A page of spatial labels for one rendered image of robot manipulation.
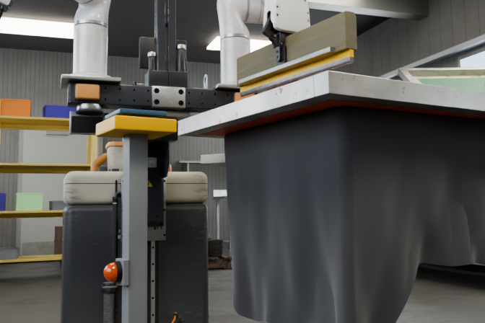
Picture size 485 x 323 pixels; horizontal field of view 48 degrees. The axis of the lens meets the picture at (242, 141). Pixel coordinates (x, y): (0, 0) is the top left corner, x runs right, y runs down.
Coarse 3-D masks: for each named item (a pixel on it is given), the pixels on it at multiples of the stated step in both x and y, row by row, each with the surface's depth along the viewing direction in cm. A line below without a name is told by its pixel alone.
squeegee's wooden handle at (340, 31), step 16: (336, 16) 106; (352, 16) 105; (304, 32) 115; (320, 32) 110; (336, 32) 106; (352, 32) 104; (272, 48) 125; (288, 48) 119; (304, 48) 114; (320, 48) 110; (336, 48) 105; (352, 48) 104; (240, 64) 137; (256, 64) 130; (272, 64) 124
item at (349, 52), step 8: (336, 56) 107; (344, 56) 105; (352, 56) 104; (312, 64) 113; (320, 64) 111; (288, 72) 121; (296, 72) 118; (264, 80) 129; (272, 80) 126; (240, 88) 138; (248, 88) 135
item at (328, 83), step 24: (336, 72) 89; (264, 96) 104; (288, 96) 97; (312, 96) 91; (336, 96) 90; (360, 96) 91; (384, 96) 94; (408, 96) 97; (432, 96) 100; (456, 96) 104; (480, 96) 107; (192, 120) 130; (216, 120) 120; (240, 120) 114
